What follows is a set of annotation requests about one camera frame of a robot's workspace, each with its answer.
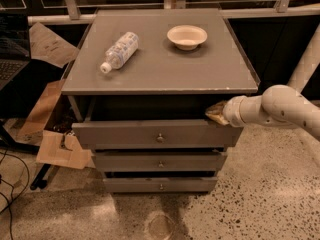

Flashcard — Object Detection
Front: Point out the open cardboard box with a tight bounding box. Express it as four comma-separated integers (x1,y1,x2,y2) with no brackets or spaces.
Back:
18,80,94,169

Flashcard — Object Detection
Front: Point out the grey bottom drawer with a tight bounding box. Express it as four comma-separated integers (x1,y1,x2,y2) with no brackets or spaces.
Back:
103,177,217,193

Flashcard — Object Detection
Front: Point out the grey middle drawer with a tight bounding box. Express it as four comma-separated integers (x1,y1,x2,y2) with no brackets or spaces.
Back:
93,150,227,172

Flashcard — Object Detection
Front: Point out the black stand leg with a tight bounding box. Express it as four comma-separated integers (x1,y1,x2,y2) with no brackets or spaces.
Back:
0,123,51,190

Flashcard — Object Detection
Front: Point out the grey drawer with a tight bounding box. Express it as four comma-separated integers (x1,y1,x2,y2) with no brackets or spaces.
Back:
93,150,227,172
103,177,217,193
72,119,242,149

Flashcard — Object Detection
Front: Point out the grey top drawer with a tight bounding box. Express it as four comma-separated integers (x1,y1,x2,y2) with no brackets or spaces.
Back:
72,119,242,149

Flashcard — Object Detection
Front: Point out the white paper bowl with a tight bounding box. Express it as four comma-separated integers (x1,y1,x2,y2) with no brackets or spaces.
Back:
167,25,208,51

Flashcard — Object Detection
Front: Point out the black laptop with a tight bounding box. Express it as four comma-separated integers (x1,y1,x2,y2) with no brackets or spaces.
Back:
0,13,31,90

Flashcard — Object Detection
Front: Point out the white horizontal rail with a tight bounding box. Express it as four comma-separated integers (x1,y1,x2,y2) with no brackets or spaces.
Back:
28,3,320,26

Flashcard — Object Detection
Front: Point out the grey drawer cabinet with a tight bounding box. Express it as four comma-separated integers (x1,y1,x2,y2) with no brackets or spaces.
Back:
62,9,259,180

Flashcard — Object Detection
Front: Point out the black cable on floor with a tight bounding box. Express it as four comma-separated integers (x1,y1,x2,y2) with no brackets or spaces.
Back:
0,143,31,240

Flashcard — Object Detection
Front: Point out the clear plastic water bottle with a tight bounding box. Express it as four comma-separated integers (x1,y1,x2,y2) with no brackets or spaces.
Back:
100,32,139,74

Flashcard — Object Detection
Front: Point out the crumpled brown paper sheet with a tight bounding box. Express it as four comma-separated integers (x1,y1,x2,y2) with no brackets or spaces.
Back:
29,23,79,68

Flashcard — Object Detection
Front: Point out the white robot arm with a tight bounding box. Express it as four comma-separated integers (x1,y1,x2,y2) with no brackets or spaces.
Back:
205,26,320,140

